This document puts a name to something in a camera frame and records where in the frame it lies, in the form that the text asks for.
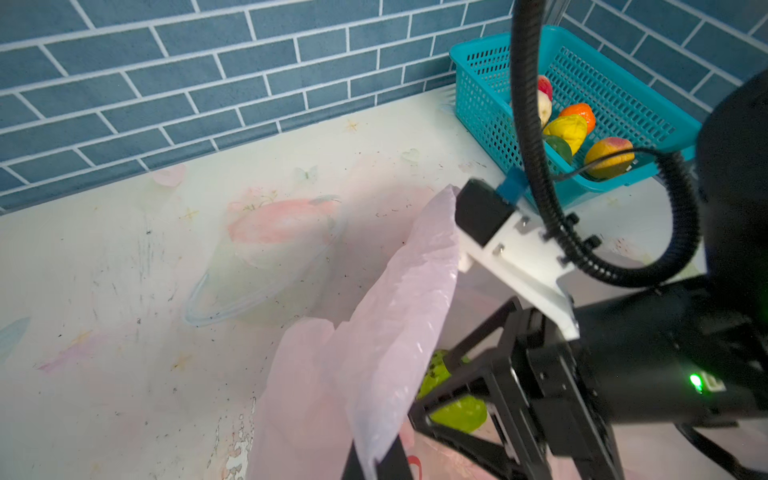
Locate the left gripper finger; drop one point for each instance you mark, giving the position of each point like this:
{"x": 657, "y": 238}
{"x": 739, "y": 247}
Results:
{"x": 394, "y": 465}

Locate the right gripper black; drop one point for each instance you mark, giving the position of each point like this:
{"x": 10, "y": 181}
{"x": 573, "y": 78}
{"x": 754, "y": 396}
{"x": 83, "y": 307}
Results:
{"x": 557, "y": 416}

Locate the pink plastic bag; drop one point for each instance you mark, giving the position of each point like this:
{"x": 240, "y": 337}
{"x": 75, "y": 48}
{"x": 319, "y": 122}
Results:
{"x": 335, "y": 382}

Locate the peach red yellow fruit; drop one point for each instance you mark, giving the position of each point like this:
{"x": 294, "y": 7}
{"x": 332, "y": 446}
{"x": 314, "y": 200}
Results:
{"x": 609, "y": 158}

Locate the green pepper fruit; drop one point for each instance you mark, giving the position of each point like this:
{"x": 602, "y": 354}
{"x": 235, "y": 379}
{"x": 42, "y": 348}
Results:
{"x": 560, "y": 146}

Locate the pale peach fruit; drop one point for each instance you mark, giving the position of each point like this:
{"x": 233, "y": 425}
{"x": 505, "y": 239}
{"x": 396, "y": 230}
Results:
{"x": 544, "y": 106}

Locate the orange fruit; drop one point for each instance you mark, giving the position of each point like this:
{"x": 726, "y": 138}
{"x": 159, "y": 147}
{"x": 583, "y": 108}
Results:
{"x": 584, "y": 111}

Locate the teal plastic basket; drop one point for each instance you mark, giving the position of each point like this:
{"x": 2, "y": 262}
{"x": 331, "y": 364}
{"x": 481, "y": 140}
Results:
{"x": 624, "y": 107}

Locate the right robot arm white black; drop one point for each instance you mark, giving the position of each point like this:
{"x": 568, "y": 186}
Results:
{"x": 583, "y": 344}

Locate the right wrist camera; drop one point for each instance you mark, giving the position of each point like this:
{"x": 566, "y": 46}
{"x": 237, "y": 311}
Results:
{"x": 492, "y": 233}

